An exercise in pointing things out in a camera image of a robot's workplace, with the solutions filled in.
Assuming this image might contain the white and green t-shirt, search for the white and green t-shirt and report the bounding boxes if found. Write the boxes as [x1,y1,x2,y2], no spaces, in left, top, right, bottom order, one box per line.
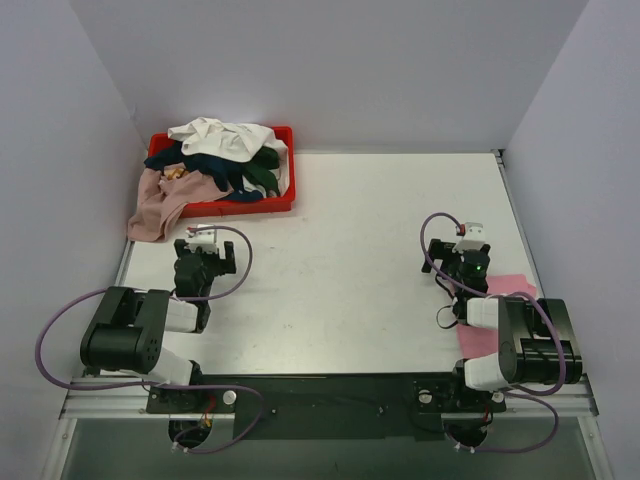
[167,117,290,196]

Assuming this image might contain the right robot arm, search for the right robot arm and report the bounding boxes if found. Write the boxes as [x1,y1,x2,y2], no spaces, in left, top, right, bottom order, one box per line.
[421,239,583,409]

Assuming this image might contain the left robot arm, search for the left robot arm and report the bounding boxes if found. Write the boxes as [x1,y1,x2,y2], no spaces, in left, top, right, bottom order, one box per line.
[80,233,237,412]

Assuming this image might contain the red plastic bin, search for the red plastic bin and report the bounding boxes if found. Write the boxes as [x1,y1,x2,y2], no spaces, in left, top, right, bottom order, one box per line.
[145,118,296,217]

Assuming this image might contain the beige pink t-shirt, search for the beige pink t-shirt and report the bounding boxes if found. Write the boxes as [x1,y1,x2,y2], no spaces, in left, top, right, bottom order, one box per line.
[127,163,233,242]

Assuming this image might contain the folded pink t-shirt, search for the folded pink t-shirt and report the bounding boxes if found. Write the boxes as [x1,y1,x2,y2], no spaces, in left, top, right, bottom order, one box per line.
[456,274,537,359]

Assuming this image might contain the navy blue t-shirt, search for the navy blue t-shirt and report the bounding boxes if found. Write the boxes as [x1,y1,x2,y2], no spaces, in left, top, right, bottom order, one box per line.
[144,142,265,203]

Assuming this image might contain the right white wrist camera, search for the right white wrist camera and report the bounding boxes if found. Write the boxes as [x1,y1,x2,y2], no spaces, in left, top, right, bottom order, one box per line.
[453,222,485,252]

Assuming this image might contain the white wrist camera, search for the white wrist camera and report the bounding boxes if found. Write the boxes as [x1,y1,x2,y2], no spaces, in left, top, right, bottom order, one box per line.
[453,222,485,252]
[185,224,218,254]

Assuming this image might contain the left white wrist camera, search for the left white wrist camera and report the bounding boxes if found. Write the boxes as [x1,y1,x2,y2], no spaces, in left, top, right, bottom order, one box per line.
[185,224,218,254]

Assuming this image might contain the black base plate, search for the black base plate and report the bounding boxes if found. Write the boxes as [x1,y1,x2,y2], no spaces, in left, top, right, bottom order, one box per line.
[146,373,506,440]

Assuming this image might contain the aluminium frame rail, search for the aluminium frame rail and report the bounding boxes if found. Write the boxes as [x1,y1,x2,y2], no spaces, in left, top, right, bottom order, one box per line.
[60,376,599,420]

